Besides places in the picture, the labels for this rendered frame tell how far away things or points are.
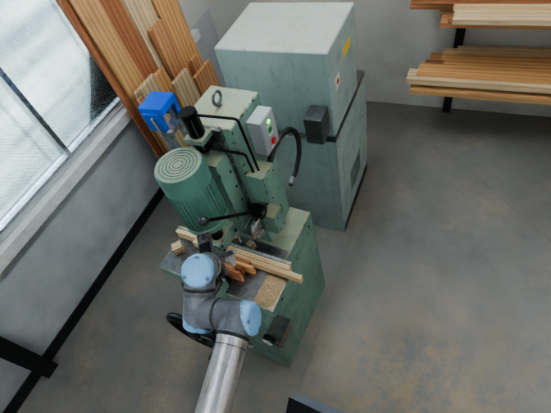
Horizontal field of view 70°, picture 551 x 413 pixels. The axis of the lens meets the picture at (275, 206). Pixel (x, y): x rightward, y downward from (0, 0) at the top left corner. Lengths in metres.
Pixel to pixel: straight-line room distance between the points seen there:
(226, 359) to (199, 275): 0.24
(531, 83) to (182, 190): 2.39
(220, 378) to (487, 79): 2.55
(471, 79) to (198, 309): 2.43
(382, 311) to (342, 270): 0.38
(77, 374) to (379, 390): 1.89
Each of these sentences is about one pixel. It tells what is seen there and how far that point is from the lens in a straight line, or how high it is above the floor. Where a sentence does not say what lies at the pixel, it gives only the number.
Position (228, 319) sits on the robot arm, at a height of 1.41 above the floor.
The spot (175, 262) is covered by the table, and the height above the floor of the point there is 0.90.
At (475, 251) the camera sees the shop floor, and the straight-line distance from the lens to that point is 2.86.
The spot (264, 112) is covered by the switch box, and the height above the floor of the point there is 1.48.
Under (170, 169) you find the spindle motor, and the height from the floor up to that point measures 1.51.
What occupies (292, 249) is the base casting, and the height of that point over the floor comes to 0.80.
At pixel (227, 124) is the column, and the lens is 1.42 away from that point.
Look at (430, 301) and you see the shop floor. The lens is 2.64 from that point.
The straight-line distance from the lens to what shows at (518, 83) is 3.07.
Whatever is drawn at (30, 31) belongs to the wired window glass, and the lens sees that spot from 2.75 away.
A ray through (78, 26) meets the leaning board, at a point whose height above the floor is 1.48.
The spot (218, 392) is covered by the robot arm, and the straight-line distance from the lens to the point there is 1.07.
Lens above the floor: 2.38
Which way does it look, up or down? 51 degrees down
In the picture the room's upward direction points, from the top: 17 degrees counter-clockwise
